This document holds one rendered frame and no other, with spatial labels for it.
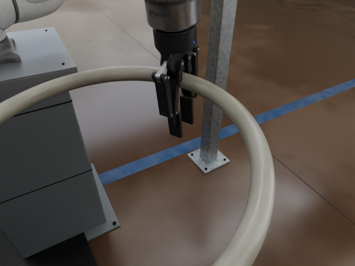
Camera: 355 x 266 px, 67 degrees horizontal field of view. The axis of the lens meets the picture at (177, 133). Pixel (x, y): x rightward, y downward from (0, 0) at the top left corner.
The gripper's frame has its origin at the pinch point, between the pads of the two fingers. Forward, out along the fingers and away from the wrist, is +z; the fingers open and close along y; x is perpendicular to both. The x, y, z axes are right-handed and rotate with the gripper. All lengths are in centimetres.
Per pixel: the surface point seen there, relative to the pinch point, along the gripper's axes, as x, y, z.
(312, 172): 34, -91, 97
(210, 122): -24, -66, 60
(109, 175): -71, -25, 89
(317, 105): 24, -170, 103
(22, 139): -57, 11, 22
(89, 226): -54, 7, 83
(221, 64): -21, -71, 26
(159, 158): -54, -53, 91
